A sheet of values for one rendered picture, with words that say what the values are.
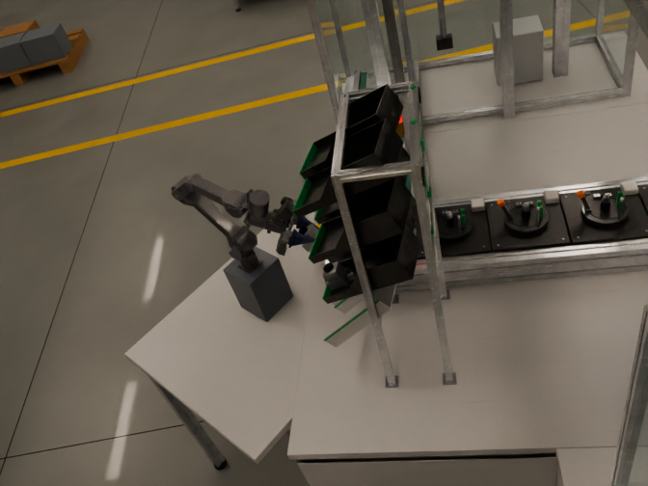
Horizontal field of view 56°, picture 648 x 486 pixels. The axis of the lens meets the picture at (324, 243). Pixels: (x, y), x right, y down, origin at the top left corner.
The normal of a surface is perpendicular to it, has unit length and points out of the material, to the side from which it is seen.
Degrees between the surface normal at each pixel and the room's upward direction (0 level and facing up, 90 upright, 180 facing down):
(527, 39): 90
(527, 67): 90
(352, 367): 0
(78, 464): 0
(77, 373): 0
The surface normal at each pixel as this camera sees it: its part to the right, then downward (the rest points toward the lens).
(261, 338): -0.22, -0.71
